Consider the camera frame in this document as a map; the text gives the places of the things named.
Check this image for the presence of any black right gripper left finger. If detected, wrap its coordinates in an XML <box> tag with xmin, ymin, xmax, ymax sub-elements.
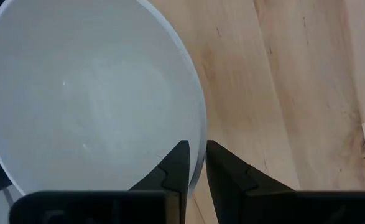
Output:
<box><xmin>9</xmin><ymin>139</ymin><xmax>191</xmax><ymax>224</ymax></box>

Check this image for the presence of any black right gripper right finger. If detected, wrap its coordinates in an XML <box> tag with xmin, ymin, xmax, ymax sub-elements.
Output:
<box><xmin>205</xmin><ymin>139</ymin><xmax>365</xmax><ymax>224</ymax></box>

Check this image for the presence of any grey-blue plastic bowl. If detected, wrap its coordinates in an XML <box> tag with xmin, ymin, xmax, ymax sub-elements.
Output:
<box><xmin>0</xmin><ymin>0</ymin><xmax>208</xmax><ymax>200</ymax></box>

